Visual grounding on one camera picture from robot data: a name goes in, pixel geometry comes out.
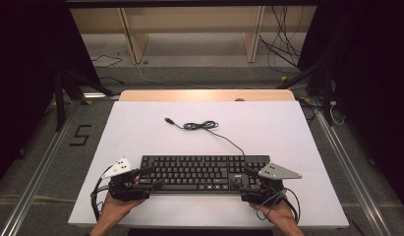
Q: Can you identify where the black metal stand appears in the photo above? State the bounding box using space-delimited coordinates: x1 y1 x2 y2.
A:
52 69 116 133
277 61 335 128

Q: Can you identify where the black keyboard cable with plug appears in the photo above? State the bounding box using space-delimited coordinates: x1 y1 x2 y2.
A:
163 117 247 157

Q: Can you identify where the person's right hand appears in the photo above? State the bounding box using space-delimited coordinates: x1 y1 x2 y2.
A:
250 198 299 227

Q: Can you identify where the aluminium floor rail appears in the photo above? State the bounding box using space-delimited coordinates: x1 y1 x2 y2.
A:
0 101 77 236
315 110 393 236

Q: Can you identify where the bundle of black cables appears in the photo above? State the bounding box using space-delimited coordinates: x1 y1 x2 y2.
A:
258 5 306 75

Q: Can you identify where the person's left hand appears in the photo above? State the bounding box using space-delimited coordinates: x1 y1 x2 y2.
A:
98 193 146 227

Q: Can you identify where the white board table cover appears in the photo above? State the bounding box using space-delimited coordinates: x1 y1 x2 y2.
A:
67 100 350 229

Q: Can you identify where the left hand-held gripper cable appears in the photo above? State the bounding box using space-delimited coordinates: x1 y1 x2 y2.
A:
89 165 113 222

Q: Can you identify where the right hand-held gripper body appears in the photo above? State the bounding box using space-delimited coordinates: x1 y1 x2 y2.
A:
239 162 303 207

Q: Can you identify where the short white cable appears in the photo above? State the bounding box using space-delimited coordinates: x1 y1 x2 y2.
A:
329 100 347 127

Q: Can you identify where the light wooden shelf unit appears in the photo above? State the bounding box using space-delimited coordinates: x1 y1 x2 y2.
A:
70 5 317 65

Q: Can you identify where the dark curtain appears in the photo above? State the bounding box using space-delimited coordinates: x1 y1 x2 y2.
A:
297 0 404 214
0 0 100 191

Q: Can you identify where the black computer keyboard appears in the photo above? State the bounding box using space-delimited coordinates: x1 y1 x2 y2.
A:
139 154 272 195

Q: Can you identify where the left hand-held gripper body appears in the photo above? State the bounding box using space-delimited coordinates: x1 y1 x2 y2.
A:
100 157 153 202

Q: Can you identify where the thin black floor cable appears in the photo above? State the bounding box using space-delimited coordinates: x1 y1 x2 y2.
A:
90 54 124 70

